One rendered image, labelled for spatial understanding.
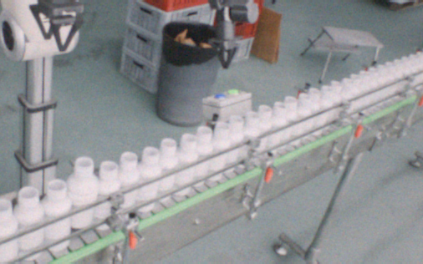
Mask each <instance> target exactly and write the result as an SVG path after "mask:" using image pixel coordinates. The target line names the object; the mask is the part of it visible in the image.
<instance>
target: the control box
mask: <svg viewBox="0 0 423 264"><path fill-rule="evenodd" d="M222 94H225V97H222V98H217V97H215V95H212V96H210V97H205V98H203V99H202V103H203V116H206V117H207V118H208V119H212V117H213V115H214V114H218V118H217V119H219V120H220V121H221V122H225V121H227V120H229V119H230V117H231V116H233V115H236V116H239V117H244V116H246V115H247V113H248V111H252V110H251V94H250V93H247V92H241V91H238V93H237V94H229V93H228V91H227V92H224V93H222Z"/></svg>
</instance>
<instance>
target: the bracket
mask: <svg viewBox="0 0 423 264"><path fill-rule="evenodd" d="M413 49H415V50H416V53H417V52H422V53H423V48H417V47H413ZM416 53H415V54H416ZM376 64H377V61H373V63H371V66H367V64H365V63H362V64H361V66H362V67H364V68H365V72H368V70H369V69H376V68H377V67H376ZM406 76H408V79H406V80H405V81H408V82H409V83H406V84H405V85H404V88H405V90H401V91H400V95H398V96H400V97H401V98H405V97H406V95H408V92H406V90H412V91H414V92H416V95H415V96H416V98H415V102H414V104H413V106H412V108H411V110H410V113H409V115H408V117H406V119H405V120H403V119H401V118H400V114H401V110H402V109H400V110H399V112H398V114H397V117H398V119H400V120H401V121H403V122H402V124H401V125H402V128H401V129H398V128H396V127H395V124H396V122H397V119H394V121H393V123H392V126H393V128H394V129H397V130H399V132H398V133H397V135H398V137H397V139H398V140H401V138H402V137H404V135H405V131H406V129H408V128H409V127H410V126H411V123H410V120H411V118H412V116H413V114H414V112H415V109H416V107H417V105H418V104H420V106H422V105H423V85H422V87H421V89H420V90H417V89H415V88H414V87H412V86H413V85H412V84H410V83H413V82H414V81H415V76H413V75H411V74H409V75H406ZM309 86H310V84H309V83H306V84H305V87H304V88H303V89H301V88H299V87H298V86H297V85H295V86H294V89H296V90H297V91H298V96H299V95H300V94H308V91H309ZM298 96H297V99H298ZM350 107H351V103H350V102H347V101H343V102H341V107H340V108H341V109H343V110H340V111H339V117H340V118H337V119H334V123H333V124H332V125H333V126H335V127H336V128H340V127H342V126H343V123H344V121H343V120H342V119H345V118H346V119H349V120H351V121H353V122H352V124H351V126H352V127H353V128H352V130H351V132H350V134H349V135H348V139H347V140H346V142H345V145H344V148H343V151H342V153H341V152H339V151H338V150H336V149H335V146H336V144H338V142H339V140H335V141H334V144H333V147H334V149H333V150H331V151H330V154H329V158H330V161H331V162H332V163H334V164H335V165H334V167H333V169H334V172H333V174H335V175H338V174H339V172H340V171H341V170H342V169H343V168H344V167H343V164H344V162H345V161H346V160H347V158H348V156H347V155H346V154H347V151H348V150H349V147H350V145H351V143H352V141H353V139H354V137H355V138H358V137H359V133H361V131H362V129H366V130H368V131H370V127H368V126H366V125H365V124H364V123H363V121H364V119H363V116H364V114H363V112H358V115H357V117H356V118H352V117H351V116H349V115H348V112H347V111H345V110H346V109H350ZM217 118H218V114H214V115H213V117H212V119H208V118H207V117H206V116H202V119H204V120H205V121H206V127H208V128H210V129H211V130H212V132H214V129H215V127H216V125H217V122H221V121H220V120H219V119H217ZM356 130H357V131H356ZM248 140H249V143H248V145H249V146H250V147H251V149H250V150H248V152H247V155H248V157H245V158H242V160H244V161H243V162H242V166H244V167H246V168H247V169H248V168H250V167H253V164H254V160H253V158H257V160H259V161H260V162H261V164H260V169H262V172H261V174H260V177H259V180H258V183H257V188H256V190H255V191H254V193H253V196H251V194H250V193H249V191H248V190H249V187H250V185H251V181H248V182H247V184H246V187H245V191H246V193H244V194H242V198H241V203H242V205H243V206H244V207H245V208H246V209H247V210H248V212H246V214H245V215H246V222H247V223H250V222H251V220H252V218H254V217H257V208H258V207H259V206H260V205H261V201H260V200H259V196H260V193H261V190H262V186H263V182H264V180H265V181H267V182H269V181H270V179H271V176H272V174H273V172H274V173H275V174H277V175H281V174H282V172H281V170H280V169H277V168H276V167H274V166H273V163H274V158H273V153H272V152H268V155H266V158H263V157H261V156H260V155H258V151H257V150H255V149H256V148H257V147H259V146H260V144H261V140H259V139H258V138H256V137H252V138H251V139H248ZM334 151H335V152H338V153H339V154H340V155H339V156H338V159H339V161H338V163H336V162H334V161H332V154H333V153H334ZM109 196H110V201H109V203H110V204H111V205H112V206H111V207H110V214H111V216H107V217H106V218H107V224H106V225H107V226H108V227H109V228H110V229H111V230H113V229H115V228H117V227H120V226H121V222H122V227H121V232H122V234H123V235H124V236H125V239H124V245H123V243H122V242H121V243H120V244H118V245H116V249H115V255H117V257H116V258H115V261H113V264H128V263H129V258H130V248H131V249H134V248H135V243H136V239H138V240H139V241H140V243H143V241H144V240H145V238H144V237H143V236H142V235H141V234H140V233H139V225H140V222H139V221H138V220H136V218H135V217H136V214H135V213H134V212H130V213H129V215H128V220H127V218H126V216H124V215H123V214H122V212H123V210H122V209H121V208H120V205H122V204H124V201H125V197H124V196H123V194H122V193H121V192H120V191H119V190H118V191H116V192H113V193H110V194H109ZM247 196H249V197H250V198H251V199H252V200H251V201H249V205H250V207H249V208H248V207H247V205H246V204H245V200H246V199H247ZM122 245H123V251H122ZM121 251H122V257H121V258H120V252H121ZM120 262H121V263H120Z"/></svg>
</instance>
